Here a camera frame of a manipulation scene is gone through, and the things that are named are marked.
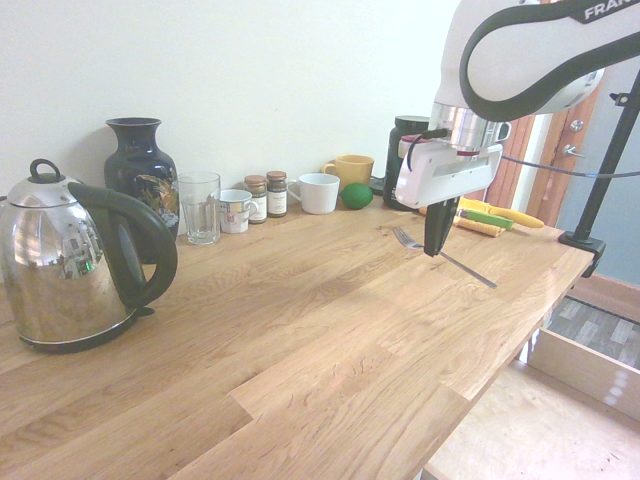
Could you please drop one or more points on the small glass spice jar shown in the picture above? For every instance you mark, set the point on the small glass spice jar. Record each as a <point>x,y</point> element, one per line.
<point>276,197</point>
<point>256,202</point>

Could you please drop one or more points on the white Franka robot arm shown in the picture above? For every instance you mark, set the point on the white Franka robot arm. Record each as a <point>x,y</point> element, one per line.
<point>505,60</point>

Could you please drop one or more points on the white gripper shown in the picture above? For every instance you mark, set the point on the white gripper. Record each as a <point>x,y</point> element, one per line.
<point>445,175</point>

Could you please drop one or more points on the green lime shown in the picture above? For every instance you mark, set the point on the green lime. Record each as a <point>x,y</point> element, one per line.
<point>356,196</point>

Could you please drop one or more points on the dark blue painted vase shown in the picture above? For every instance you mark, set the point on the dark blue painted vase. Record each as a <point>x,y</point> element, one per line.
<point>135,170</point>

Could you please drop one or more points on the black Vega protein tub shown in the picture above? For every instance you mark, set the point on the black Vega protein tub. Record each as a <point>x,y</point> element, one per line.
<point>395,165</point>

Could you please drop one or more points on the brown wooden door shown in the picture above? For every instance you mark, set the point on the brown wooden door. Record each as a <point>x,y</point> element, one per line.
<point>550,195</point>

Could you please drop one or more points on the small patterned white cup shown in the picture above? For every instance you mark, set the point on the small patterned white cup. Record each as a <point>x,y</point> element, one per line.
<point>234,212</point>

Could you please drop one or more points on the yellow mug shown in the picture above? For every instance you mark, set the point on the yellow mug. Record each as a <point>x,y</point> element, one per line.
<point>355,169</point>

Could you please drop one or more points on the yellow folded cloth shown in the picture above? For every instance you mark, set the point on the yellow folded cloth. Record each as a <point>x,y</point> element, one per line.
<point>480,228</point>

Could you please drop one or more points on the clear glass tumbler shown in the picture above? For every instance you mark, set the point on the clear glass tumbler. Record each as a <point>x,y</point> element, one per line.
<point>200,210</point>

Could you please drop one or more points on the yellow sheathed knife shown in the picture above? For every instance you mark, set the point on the yellow sheathed knife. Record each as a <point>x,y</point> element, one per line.
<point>525,220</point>

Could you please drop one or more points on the silver metal fork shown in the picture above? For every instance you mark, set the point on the silver metal fork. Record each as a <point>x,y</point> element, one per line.
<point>470,272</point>

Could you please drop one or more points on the silver deadbolt lock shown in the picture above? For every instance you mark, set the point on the silver deadbolt lock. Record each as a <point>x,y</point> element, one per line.
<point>577,125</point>

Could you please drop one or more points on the plain white mug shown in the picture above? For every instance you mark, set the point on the plain white mug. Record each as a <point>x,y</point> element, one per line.
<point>317,195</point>

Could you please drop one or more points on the large wooden drawer white front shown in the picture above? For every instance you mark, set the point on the large wooden drawer white front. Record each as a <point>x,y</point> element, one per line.
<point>575,360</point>

